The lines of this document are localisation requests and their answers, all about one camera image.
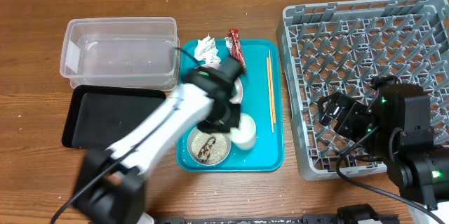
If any white cup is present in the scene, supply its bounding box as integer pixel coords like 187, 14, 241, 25
228, 113, 256, 150

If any grey bowl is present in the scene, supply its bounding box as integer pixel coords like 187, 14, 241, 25
187, 127, 232, 166

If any white tissue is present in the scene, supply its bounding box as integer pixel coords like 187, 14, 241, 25
194, 35, 221, 64

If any red snack wrapper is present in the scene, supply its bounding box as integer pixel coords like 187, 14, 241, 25
224, 29, 247, 73

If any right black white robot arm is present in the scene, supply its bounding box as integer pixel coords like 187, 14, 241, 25
317, 84, 448, 223

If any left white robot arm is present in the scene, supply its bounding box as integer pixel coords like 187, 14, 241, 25
51, 49, 246, 224

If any grey dishwasher rack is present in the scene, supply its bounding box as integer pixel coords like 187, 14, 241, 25
276, 0, 448, 180

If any pink plate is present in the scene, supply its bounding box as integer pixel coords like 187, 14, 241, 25
203, 63, 243, 104

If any teal plastic serving tray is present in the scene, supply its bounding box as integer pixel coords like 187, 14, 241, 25
175, 39, 285, 172

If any wooden chopstick left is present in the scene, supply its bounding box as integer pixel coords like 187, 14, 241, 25
266, 57, 274, 133

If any wooden chopstick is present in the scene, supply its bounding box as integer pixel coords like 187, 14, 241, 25
268, 50, 276, 124
266, 57, 274, 133

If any wooden chopstick right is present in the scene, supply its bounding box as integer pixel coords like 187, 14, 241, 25
268, 50, 276, 124

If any clear plastic bin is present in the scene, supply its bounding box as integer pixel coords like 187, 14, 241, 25
60, 17, 180, 91

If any black plastic tray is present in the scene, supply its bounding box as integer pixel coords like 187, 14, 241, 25
61, 85, 166, 150

